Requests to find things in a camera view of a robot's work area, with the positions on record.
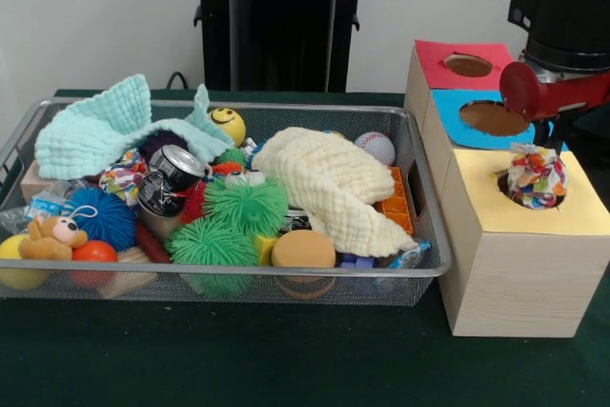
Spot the shallow wire mesh bin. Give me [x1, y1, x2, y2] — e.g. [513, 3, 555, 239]
[0, 97, 453, 308]

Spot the green spiky rubber ball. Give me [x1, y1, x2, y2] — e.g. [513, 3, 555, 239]
[164, 214, 262, 266]

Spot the black drink can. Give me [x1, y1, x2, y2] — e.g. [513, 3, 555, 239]
[137, 143, 205, 217]

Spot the yellow smiley ball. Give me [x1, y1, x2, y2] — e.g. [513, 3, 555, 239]
[207, 107, 248, 149]

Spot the mint green waffle cloth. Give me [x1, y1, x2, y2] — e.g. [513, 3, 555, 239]
[33, 73, 237, 180]

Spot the dark green side tablecloth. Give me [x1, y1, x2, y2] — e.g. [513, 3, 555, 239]
[569, 111, 610, 173]

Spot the colourful patterned fabric bundle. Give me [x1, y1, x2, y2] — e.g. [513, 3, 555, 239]
[504, 142, 569, 211]
[98, 149, 149, 203]

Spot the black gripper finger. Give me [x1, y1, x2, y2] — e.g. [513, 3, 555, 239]
[532, 119, 550, 147]
[552, 114, 569, 153]

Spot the small brown teddy bear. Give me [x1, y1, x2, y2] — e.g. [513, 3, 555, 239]
[18, 214, 90, 261]

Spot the green spiky ball with eyes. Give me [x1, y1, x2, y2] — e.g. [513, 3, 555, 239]
[202, 169, 290, 236]

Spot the cream yellow waffle cloth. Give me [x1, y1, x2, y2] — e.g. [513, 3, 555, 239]
[251, 126, 416, 258]

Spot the tan toy burger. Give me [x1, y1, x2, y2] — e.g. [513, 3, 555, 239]
[271, 229, 337, 269]

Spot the blue spiky rubber ball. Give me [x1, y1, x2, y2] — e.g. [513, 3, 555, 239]
[66, 186, 138, 254]

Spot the black curved cable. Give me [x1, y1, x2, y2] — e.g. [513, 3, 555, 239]
[165, 71, 201, 92]

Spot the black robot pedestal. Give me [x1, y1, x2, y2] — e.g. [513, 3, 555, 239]
[183, 0, 385, 93]

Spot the white baseball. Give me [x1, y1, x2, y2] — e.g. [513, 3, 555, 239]
[355, 132, 397, 168]

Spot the wooden box with three holes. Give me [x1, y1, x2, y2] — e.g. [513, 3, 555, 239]
[403, 41, 610, 337]

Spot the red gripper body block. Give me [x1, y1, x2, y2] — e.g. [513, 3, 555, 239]
[498, 61, 610, 125]

